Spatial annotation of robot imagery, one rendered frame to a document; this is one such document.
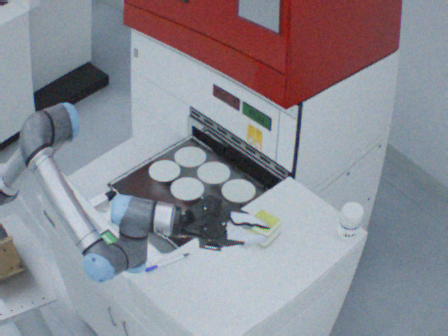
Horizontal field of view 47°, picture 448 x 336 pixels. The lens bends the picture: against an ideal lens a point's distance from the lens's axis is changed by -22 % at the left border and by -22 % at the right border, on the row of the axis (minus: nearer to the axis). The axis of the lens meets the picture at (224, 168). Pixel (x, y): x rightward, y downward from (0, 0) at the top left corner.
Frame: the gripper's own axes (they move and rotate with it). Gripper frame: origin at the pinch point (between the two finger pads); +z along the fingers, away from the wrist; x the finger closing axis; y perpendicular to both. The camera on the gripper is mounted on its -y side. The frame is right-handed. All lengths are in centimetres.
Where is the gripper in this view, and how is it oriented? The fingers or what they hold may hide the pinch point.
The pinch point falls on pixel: (263, 231)
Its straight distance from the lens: 143.8
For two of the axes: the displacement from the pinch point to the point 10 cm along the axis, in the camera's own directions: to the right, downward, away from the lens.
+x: -1.4, 8.5, -5.1
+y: -0.6, 5.1, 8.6
